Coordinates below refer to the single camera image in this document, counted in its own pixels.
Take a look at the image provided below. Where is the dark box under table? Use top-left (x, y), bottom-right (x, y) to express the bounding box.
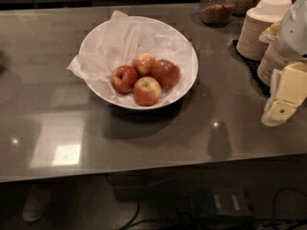
top-left (189, 187), bottom-right (253, 219)

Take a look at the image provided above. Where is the stack of paper plates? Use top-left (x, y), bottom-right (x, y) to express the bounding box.
top-left (236, 0), bottom-right (292, 61)
top-left (257, 43), bottom-right (290, 86)

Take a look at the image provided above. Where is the white shoe under table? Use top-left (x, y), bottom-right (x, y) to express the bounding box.
top-left (22, 185), bottom-right (50, 223)

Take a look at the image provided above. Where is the red yellow apple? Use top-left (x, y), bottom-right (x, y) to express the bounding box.
top-left (132, 77), bottom-right (162, 106)
top-left (131, 53), bottom-right (156, 78)

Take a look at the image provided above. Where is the back stack of paper plates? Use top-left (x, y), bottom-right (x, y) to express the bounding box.
top-left (236, 0), bottom-right (292, 61)

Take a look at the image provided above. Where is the white crumpled paper liner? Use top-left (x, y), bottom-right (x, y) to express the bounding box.
top-left (66, 10), bottom-right (194, 108)

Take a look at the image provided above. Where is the glass jar with grains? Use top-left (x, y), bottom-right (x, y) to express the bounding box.
top-left (201, 0), bottom-right (238, 27)

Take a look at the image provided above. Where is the front stack of paper plates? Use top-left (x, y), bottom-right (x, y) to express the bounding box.
top-left (257, 43), bottom-right (290, 86)

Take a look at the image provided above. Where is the left red apple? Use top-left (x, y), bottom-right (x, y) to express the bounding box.
top-left (111, 65), bottom-right (138, 94)

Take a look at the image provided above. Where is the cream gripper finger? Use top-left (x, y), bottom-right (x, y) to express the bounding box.
top-left (259, 21), bottom-right (281, 43)
top-left (261, 62), bottom-right (307, 127)

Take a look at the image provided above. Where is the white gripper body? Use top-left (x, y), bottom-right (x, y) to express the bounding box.
top-left (277, 0), bottom-right (307, 61)

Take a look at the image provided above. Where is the back red yellow apple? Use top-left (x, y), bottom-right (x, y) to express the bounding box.
top-left (131, 53), bottom-right (156, 78)

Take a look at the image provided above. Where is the white bowl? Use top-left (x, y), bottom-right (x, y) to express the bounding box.
top-left (78, 15), bottom-right (200, 111)

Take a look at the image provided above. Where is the right dark red apple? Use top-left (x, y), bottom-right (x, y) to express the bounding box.
top-left (152, 59), bottom-right (180, 89)

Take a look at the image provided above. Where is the front red yellow apple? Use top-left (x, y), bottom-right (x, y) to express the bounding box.
top-left (132, 77), bottom-right (162, 106)

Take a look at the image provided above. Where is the black cable on floor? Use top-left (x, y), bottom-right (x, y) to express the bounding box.
top-left (105, 172), bottom-right (307, 230)

